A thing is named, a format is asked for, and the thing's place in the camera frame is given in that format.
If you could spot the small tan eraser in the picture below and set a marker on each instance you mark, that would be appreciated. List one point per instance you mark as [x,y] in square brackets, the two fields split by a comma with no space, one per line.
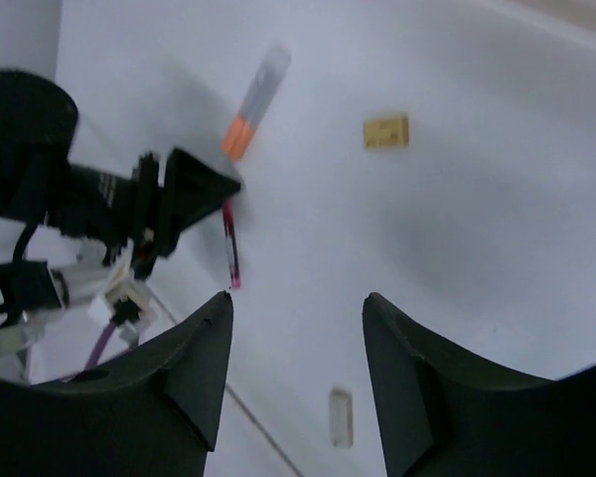
[387,132]

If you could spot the orange highlighter marker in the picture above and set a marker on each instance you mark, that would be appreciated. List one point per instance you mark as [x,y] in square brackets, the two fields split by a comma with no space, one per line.
[262,90]

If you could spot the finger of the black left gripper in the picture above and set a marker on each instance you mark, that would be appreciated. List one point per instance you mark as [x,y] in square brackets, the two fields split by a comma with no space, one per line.
[192,190]

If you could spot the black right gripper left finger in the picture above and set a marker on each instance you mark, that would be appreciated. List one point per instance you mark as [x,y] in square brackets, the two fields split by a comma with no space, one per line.
[153,411]

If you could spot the grey speckled eraser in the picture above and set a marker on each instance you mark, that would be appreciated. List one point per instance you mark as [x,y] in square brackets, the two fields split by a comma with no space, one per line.
[341,423]

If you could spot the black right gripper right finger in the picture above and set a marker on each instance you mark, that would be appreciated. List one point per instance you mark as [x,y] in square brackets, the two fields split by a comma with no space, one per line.
[443,410]

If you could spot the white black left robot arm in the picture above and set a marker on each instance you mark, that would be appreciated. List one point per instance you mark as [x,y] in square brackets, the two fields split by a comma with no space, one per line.
[40,186]

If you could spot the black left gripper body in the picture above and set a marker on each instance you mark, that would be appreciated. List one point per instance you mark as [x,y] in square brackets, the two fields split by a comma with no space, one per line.
[86,203]

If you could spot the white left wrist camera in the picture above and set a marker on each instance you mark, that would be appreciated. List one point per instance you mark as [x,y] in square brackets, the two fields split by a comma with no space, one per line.
[109,294]

